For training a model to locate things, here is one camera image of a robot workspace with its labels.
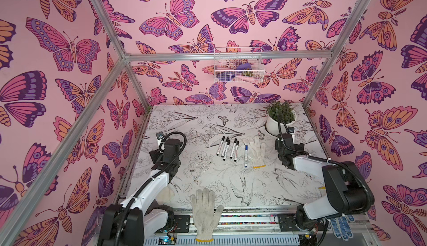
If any blue dotted glove right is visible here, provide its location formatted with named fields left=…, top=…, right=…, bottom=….
left=328, top=215, right=355, bottom=241

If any white potted green plant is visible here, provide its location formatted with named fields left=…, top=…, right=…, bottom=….
left=265, top=101, right=296, bottom=136

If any white glove front centre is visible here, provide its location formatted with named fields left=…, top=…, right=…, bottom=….
left=190, top=188, right=224, bottom=243

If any white wire basket on wall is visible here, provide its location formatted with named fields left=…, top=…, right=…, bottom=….
left=212, top=51, right=265, bottom=84

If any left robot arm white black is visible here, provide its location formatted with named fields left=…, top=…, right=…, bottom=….
left=97, top=132, right=187, bottom=246

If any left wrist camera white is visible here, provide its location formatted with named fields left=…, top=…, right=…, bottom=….
left=156, top=132, right=165, bottom=147

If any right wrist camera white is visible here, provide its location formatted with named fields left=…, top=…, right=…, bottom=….
left=288, top=127, right=295, bottom=136

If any white marker pen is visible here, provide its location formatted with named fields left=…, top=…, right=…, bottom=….
left=222, top=139, right=230, bottom=160
left=244, top=145, right=249, bottom=168
left=216, top=136, right=225, bottom=156
left=230, top=138, right=238, bottom=159
left=221, top=137, right=230, bottom=160

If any green circuit board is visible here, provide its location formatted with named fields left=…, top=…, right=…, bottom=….
left=158, top=237, right=176, bottom=246

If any white glove on table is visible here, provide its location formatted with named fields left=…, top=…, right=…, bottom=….
left=242, top=135, right=266, bottom=169

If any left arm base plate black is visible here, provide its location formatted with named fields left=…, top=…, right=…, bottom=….
left=166, top=215, right=191, bottom=233

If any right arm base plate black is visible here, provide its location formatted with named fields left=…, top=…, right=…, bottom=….
left=277, top=214, right=305, bottom=232

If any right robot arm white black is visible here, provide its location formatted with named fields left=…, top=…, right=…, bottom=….
left=275, top=133, right=375, bottom=230

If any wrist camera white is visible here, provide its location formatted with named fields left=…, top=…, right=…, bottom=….
left=288, top=127, right=295, bottom=136
left=156, top=132, right=165, bottom=147

